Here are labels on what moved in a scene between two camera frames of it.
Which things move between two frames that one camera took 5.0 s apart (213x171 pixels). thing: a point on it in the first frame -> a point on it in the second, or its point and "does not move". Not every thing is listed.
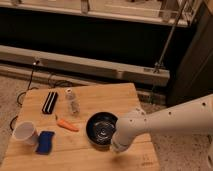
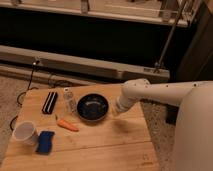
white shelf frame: (159, 11) does not move
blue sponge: (45, 142) does not move
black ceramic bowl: (100, 128) -> (92, 107)
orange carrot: (67, 125) does not move
